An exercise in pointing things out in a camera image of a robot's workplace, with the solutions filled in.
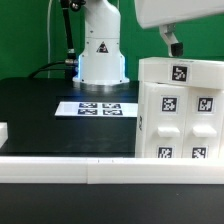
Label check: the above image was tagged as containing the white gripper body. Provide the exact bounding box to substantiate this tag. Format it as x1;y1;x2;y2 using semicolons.
134;0;224;29

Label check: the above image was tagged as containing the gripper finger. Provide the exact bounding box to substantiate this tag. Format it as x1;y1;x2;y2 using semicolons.
159;23;183;57

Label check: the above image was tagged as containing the white cabinet top block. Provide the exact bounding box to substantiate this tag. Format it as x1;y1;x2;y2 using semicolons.
138;57;224;90

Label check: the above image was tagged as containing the white cabinet body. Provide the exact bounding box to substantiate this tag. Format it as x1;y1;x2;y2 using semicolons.
134;79;224;159

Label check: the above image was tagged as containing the white cabinet door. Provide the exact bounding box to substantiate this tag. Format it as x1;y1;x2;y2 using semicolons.
144;83;188;158
182;88;224;159

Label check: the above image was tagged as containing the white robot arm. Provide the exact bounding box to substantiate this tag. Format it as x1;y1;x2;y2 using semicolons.
60;0;224;90

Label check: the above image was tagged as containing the white U-shaped fence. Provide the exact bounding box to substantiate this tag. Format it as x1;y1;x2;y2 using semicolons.
0;156;224;184

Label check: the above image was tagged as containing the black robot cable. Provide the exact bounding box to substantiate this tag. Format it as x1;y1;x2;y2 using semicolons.
27;0;80;80

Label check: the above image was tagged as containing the white thin cable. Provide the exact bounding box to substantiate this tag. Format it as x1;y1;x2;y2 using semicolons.
47;0;54;79

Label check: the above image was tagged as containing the white marker base plate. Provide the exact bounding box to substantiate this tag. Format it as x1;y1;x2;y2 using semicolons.
55;101;138;117

